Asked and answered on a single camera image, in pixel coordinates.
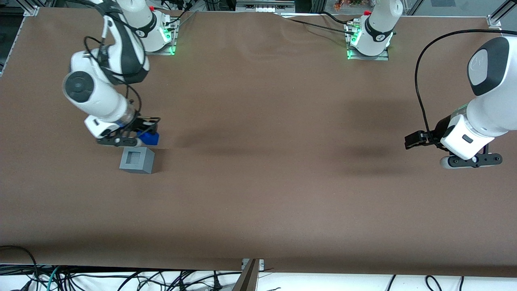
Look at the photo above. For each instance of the aluminium frame strut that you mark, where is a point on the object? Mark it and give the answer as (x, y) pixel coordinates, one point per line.
(505, 10)

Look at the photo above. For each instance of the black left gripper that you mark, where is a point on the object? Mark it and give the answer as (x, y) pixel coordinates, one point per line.
(442, 127)

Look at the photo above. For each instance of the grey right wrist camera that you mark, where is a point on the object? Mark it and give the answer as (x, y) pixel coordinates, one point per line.
(119, 142)

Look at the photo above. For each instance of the white power strip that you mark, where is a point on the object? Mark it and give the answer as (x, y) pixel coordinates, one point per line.
(264, 8)

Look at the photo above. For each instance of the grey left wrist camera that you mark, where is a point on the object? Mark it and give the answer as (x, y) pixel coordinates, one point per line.
(470, 160)

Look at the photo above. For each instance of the blue plastic part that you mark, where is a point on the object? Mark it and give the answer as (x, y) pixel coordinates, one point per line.
(150, 139)

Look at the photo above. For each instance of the metal corner bracket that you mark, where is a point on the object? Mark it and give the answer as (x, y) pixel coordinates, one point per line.
(31, 11)
(493, 21)

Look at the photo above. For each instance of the brown table cover sheet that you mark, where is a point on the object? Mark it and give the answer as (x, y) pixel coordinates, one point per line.
(258, 169)

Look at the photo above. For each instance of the aluminium profile beam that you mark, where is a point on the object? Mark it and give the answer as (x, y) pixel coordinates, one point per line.
(247, 279)

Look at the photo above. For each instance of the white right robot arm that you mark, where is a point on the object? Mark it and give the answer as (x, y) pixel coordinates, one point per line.
(97, 93)

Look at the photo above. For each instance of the gray square base block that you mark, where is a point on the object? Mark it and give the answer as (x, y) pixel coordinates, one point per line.
(137, 160)

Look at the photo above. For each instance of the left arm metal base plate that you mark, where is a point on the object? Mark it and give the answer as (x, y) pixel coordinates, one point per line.
(383, 56)

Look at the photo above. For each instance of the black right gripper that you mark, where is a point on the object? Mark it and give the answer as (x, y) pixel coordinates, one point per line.
(141, 122)

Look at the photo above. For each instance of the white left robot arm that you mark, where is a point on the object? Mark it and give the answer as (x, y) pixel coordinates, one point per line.
(488, 109)

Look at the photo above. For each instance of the small metal edge bracket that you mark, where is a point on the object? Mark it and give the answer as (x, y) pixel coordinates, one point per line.
(261, 263)

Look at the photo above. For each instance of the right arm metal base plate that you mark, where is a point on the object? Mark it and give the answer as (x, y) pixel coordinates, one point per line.
(171, 44)

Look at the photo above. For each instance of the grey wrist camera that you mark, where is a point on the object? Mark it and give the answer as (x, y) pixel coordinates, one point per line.
(470, 160)
(119, 142)

